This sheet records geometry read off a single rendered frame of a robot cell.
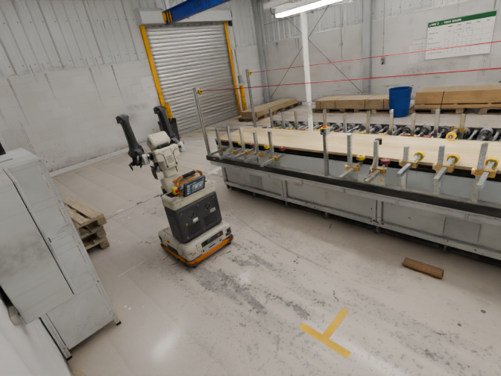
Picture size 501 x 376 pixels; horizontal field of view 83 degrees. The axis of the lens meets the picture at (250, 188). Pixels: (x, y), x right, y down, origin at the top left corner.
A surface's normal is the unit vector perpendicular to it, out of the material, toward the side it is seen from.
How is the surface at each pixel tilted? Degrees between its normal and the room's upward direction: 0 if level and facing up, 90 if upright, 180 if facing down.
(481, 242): 90
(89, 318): 90
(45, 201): 90
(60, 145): 90
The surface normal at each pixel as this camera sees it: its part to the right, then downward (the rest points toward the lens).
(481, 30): -0.69, 0.39
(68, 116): 0.71, 0.18
